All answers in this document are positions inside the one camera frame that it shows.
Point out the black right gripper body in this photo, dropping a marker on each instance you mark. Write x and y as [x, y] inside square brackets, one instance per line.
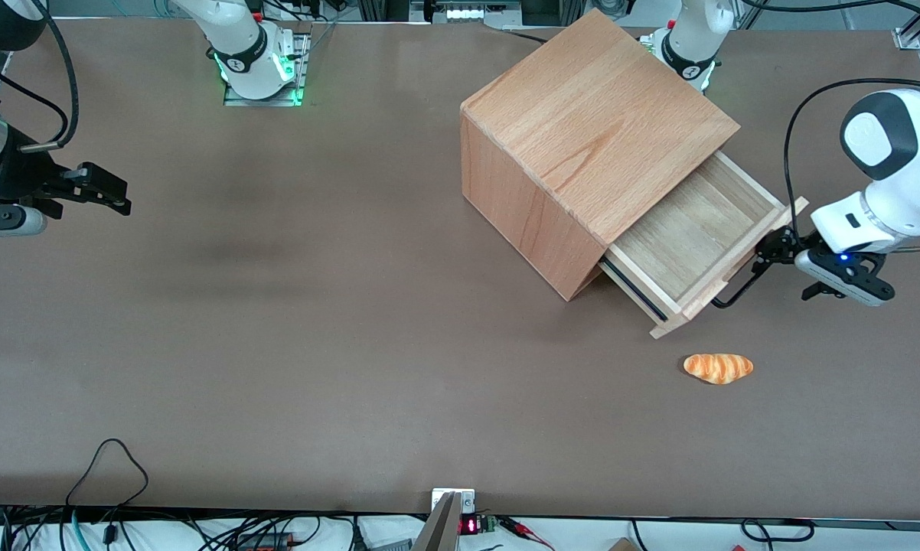
[25, 174]

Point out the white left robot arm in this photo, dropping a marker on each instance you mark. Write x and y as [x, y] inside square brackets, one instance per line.
[889, 161]

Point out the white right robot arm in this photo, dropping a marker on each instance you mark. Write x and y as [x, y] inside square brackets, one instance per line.
[238, 46]

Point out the wooden drawer cabinet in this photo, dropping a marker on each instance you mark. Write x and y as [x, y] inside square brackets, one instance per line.
[582, 130]

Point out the orange toy bread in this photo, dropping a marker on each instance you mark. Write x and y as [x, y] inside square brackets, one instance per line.
[719, 368]

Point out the brown cardboard piece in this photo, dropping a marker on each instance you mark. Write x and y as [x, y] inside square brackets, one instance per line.
[622, 545]

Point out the red alligator clip leads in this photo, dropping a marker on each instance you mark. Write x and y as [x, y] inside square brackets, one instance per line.
[525, 529]

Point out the small white box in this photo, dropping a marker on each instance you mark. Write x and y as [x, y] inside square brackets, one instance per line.
[468, 501]

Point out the lit electronics unit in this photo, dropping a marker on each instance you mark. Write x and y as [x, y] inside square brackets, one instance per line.
[468, 11]

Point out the red digit display module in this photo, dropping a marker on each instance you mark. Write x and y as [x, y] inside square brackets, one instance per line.
[471, 526]

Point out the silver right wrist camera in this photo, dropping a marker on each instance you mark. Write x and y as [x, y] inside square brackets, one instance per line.
[8, 222]

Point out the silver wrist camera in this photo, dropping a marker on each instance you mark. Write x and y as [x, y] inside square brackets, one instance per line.
[846, 274]
[8, 222]

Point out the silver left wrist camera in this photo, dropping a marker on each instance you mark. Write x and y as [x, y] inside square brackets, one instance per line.
[846, 274]

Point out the metal corner bracket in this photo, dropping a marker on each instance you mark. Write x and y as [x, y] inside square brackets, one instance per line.
[910, 38]

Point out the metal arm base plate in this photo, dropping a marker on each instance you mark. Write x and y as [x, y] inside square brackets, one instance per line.
[303, 53]

